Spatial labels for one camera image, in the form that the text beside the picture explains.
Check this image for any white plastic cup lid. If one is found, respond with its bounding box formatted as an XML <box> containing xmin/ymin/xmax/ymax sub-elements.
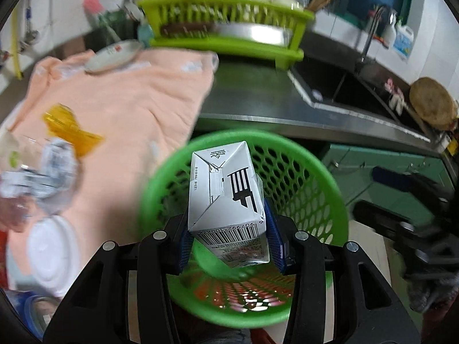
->
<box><xmin>26</xmin><ymin>215</ymin><xmax>80</xmax><ymax>298</ymax></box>

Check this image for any white tissue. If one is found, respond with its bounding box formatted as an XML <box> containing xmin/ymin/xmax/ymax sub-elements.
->
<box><xmin>1</xmin><ymin>138</ymin><xmax>79</xmax><ymax>215</ymax></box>

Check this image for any white milk carton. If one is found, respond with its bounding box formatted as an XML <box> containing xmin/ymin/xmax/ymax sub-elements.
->
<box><xmin>188</xmin><ymin>140</ymin><xmax>270</xmax><ymax>268</ymax></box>

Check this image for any yellow plastic wrapper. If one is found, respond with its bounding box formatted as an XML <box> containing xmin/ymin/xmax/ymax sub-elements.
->
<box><xmin>42</xmin><ymin>104</ymin><xmax>104</xmax><ymax>158</ymax></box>

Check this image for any green mesh trash basket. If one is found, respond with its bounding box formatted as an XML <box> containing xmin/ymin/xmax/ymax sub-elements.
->
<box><xmin>138</xmin><ymin>129</ymin><xmax>349</xmax><ymax>329</ymax></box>

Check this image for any steel kitchen sink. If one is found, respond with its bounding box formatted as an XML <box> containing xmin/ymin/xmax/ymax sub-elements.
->
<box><xmin>289</xmin><ymin>58</ymin><xmax>430</xmax><ymax>142</ymax></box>

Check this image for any round wooden cutting board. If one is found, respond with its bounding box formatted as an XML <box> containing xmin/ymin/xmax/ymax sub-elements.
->
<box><xmin>409</xmin><ymin>77</ymin><xmax>458</xmax><ymax>130</ymax></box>

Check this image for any white detergent jug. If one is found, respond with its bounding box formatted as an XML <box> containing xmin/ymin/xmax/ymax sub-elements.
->
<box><xmin>393</xmin><ymin>21</ymin><xmax>415</xmax><ymax>60</ymax></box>

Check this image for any peach pink towel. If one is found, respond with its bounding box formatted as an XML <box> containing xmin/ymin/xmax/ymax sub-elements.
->
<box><xmin>8</xmin><ymin>49</ymin><xmax>219</xmax><ymax>271</ymax></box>

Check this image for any steel faucet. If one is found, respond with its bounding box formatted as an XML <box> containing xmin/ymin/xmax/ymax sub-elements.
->
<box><xmin>359</xmin><ymin>4</ymin><xmax>391</xmax><ymax>64</ymax></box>

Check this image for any white ceramic plate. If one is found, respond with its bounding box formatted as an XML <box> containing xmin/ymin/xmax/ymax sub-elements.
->
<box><xmin>84</xmin><ymin>40</ymin><xmax>143</xmax><ymax>74</ymax></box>

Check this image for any steel tray in rack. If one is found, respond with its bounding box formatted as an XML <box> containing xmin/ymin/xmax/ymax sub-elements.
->
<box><xmin>212</xmin><ymin>23</ymin><xmax>293</xmax><ymax>47</ymax></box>

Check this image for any lime green dish rack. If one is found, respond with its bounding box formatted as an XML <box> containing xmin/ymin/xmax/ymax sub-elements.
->
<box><xmin>138</xmin><ymin>0</ymin><xmax>315</xmax><ymax>70</ymax></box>

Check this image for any dark green utensil holder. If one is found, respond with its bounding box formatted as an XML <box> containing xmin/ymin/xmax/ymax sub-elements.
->
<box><xmin>85</xmin><ymin>9</ymin><xmax>141</xmax><ymax>53</ymax></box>

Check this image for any pink brush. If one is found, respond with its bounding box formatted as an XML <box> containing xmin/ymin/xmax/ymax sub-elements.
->
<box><xmin>83</xmin><ymin>0</ymin><xmax>105</xmax><ymax>21</ymax></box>

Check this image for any yellow hose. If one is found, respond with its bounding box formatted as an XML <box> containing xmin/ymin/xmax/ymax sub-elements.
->
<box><xmin>10</xmin><ymin>5</ymin><xmax>24</xmax><ymax>80</ymax></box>

